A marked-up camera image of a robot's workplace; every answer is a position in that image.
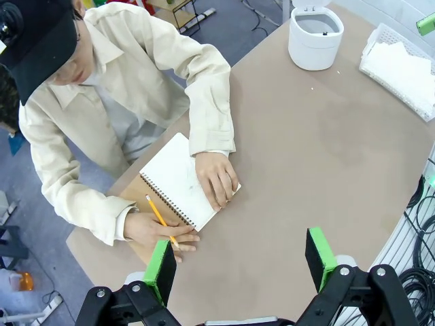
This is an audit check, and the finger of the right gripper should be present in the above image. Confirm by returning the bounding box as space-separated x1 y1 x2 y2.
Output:
416 12 435 37

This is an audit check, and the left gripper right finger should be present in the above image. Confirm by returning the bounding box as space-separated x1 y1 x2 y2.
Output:
295 226 419 326

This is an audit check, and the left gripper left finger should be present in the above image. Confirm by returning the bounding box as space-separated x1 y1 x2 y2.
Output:
75 239 183 326

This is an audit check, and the yellow pencil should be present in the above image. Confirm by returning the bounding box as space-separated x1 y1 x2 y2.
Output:
145 194 180 251

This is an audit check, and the spiral notebook brown cover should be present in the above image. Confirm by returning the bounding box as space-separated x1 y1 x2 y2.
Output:
118 132 242 266

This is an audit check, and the person's right forearm cream sleeve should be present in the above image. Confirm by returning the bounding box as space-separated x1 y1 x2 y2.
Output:
41 162 140 247

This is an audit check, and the person's left forearm cream sleeve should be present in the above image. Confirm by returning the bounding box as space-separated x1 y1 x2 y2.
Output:
185 67 237 158

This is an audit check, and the person's right hand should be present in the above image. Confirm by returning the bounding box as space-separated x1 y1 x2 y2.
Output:
122 211 201 264

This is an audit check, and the person's left hand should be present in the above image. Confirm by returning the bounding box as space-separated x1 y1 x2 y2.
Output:
194 151 240 212

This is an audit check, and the white perforated plastic basket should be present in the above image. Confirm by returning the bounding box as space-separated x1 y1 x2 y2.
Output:
358 22 435 123

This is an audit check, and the white slatted panel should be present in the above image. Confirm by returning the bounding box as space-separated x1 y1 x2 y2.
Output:
339 141 435 326

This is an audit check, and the white lidded trash bin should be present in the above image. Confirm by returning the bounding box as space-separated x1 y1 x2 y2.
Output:
288 0 345 72

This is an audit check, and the white power strip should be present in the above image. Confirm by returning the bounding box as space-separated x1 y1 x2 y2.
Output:
31 293 65 326
179 7 218 35

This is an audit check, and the orange object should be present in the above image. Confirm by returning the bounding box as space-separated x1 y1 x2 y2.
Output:
16 271 35 292

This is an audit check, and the dark gray stool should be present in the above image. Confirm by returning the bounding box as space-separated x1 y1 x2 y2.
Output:
0 223 31 270

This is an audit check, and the person's torso cream jacket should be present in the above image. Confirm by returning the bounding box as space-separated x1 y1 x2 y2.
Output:
18 1 232 218

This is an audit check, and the person's head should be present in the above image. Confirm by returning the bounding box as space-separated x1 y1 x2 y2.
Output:
43 0 95 86

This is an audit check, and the camouflage fabric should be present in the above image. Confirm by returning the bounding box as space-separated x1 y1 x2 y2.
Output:
0 64 20 132

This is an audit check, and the black cap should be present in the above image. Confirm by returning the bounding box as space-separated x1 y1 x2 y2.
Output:
0 0 80 107

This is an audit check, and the wooden board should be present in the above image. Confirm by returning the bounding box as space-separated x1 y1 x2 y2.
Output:
145 0 193 27

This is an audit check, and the black cable bundle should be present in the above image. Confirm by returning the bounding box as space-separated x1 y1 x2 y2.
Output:
398 175 435 326

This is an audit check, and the black floor cable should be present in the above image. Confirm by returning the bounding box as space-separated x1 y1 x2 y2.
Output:
240 0 283 35

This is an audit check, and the black wire rack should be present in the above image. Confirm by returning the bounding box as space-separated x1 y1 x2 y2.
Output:
171 0 202 35

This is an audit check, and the head-mounted camera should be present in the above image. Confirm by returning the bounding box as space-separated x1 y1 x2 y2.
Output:
0 2 24 54

